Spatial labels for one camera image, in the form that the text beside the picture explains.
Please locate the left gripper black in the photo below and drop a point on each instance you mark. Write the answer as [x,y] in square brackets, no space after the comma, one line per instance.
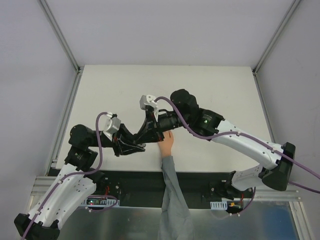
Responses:
[116,144]

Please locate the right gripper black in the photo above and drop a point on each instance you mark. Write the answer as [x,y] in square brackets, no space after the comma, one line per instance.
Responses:
[155,124]

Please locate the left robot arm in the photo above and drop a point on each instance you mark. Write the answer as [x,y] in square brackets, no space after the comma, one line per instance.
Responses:
[77,179]

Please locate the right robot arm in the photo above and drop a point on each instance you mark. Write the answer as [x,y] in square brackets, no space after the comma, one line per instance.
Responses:
[274,160]

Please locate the grey sleeve forearm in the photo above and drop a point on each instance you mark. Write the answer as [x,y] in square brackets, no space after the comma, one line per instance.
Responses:
[175,220]

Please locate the mannequin hand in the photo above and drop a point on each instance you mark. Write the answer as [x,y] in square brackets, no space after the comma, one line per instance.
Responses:
[165,146]

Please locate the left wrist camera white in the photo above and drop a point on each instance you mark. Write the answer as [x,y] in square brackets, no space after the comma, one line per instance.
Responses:
[112,125]

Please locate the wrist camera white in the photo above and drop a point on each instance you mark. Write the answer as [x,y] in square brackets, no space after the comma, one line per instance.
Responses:
[112,125]
[149,100]

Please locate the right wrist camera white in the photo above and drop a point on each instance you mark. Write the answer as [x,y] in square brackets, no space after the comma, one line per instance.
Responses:
[149,100]

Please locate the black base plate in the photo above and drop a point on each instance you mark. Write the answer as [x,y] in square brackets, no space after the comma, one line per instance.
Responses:
[146,189]

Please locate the left white cable duct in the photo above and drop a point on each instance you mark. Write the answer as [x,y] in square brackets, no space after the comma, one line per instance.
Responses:
[100,202]

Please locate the white cable duct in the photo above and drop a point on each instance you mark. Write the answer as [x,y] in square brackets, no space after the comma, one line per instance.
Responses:
[100,202]
[219,205]

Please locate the left aluminium frame post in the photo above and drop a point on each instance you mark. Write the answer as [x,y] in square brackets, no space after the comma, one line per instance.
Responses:
[59,34]

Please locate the aluminium frame post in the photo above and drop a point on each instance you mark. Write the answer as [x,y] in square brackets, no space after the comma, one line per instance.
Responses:
[276,35]
[59,34]

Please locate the aluminium rail bar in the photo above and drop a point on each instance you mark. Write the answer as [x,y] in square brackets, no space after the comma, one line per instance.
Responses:
[263,193]

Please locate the right white cable duct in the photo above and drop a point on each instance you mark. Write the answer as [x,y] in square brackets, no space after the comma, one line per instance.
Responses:
[219,205]

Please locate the right aluminium frame post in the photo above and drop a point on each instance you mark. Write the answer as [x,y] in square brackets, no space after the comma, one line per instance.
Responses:
[276,35]

